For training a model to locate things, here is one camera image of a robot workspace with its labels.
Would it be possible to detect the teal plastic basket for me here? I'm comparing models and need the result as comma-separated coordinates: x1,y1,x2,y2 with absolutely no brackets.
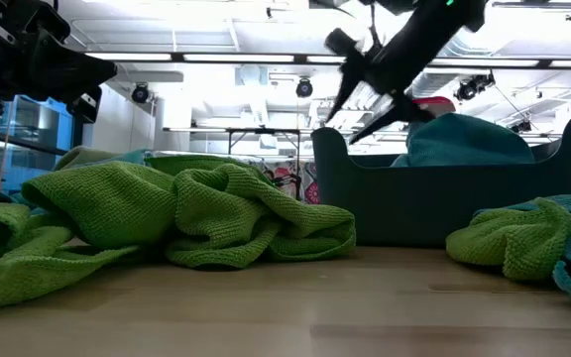
311,107,571,248

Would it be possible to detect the black framed background table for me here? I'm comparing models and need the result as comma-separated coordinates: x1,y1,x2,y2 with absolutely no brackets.
163,126,316,156

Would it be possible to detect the pale green microfiber towel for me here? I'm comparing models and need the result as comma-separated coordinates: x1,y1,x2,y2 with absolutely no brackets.
53,146,151,171

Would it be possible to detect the blue tinted window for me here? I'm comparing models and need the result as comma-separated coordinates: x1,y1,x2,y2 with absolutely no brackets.
0,93,76,197

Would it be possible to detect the floral patterned cloth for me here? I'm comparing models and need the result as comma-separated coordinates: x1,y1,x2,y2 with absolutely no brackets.
263,159,321,205

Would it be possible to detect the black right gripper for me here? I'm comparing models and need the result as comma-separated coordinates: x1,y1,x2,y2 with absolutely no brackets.
325,9,458,146

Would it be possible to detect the black ceiling track fixture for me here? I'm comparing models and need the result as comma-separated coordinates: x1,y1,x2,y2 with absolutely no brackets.
492,0,571,22

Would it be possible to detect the clear spray bottle red trigger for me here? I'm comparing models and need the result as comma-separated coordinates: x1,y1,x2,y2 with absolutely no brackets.
411,96,458,119

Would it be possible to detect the black ceiling camera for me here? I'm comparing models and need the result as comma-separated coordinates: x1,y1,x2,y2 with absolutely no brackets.
456,72,496,103
131,82,151,104
294,77,314,99

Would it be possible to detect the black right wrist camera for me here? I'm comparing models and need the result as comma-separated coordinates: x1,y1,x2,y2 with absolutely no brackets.
324,28,364,57

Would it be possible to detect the clear plastic basket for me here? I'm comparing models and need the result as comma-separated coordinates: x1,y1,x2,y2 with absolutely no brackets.
141,148,280,187

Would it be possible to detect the long ceiling light bar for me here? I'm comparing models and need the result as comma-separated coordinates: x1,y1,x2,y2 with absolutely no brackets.
84,52,571,69

